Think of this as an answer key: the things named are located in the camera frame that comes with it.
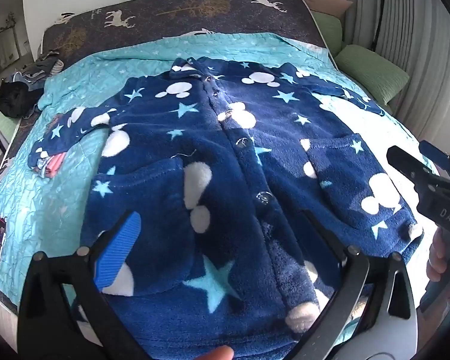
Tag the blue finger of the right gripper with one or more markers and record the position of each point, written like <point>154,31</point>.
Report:
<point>410,167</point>
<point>440,158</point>

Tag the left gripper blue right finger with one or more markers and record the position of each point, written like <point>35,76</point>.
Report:
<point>388,327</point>

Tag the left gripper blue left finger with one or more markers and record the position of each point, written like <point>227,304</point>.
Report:
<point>47,327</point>

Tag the navy fleece star pajama top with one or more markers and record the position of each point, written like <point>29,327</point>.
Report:
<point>221,159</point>

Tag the folded pink patterned clothes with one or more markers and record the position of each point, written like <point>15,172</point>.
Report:
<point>48,167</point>

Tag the grey striped clothes pile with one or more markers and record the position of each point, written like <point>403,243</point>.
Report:
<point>45,66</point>

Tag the person's right hand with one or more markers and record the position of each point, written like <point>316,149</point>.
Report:
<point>437,263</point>

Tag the person's left hand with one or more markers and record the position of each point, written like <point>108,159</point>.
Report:
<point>221,353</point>

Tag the green pillow near curtain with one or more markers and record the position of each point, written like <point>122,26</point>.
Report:
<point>382,79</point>

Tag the turquoise quilted bedspread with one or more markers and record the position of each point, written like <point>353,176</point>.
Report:
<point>46,214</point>

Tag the grey pleated curtain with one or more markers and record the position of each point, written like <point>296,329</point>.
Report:
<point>415,35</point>

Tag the green pillow behind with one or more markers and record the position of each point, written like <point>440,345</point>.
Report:
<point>331,29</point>

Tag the pink pillow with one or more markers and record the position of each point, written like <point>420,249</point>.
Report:
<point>336,8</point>

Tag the light green folded cloth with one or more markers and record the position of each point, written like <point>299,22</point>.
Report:
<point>8,127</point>

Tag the black garment pile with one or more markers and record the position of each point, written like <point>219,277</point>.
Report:
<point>16,100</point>

